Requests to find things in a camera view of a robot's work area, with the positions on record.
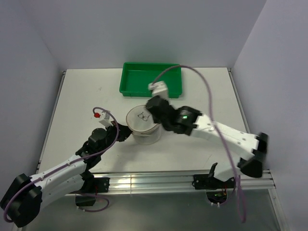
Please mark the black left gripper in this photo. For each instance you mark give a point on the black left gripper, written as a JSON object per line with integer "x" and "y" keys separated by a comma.
{"x": 124, "y": 132}

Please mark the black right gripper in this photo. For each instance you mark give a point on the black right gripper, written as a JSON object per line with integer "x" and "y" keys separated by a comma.
{"x": 156, "y": 121}

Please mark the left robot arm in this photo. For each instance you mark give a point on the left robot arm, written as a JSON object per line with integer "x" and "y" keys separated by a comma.
{"x": 27, "y": 195}

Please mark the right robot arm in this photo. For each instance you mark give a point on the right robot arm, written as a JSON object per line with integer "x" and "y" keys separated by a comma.
{"x": 246, "y": 152}

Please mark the green plastic tray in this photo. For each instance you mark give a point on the green plastic tray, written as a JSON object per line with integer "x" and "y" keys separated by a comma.
{"x": 137, "y": 76}

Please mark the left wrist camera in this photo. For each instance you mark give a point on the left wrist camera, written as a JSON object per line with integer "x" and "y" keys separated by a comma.
{"x": 103, "y": 118}

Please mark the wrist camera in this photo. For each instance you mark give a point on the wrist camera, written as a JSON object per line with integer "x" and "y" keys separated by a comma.
{"x": 103, "y": 118}
{"x": 159, "y": 89}

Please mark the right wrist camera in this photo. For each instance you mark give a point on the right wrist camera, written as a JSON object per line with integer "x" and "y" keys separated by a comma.
{"x": 159, "y": 89}

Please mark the aluminium frame rail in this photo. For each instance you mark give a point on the aluminium frame rail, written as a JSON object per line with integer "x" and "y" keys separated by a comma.
{"x": 123, "y": 183}

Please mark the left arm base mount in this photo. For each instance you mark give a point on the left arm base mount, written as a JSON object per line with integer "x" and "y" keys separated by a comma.
{"x": 96, "y": 187}

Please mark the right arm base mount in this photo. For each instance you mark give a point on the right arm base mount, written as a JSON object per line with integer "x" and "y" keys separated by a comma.
{"x": 208, "y": 182}

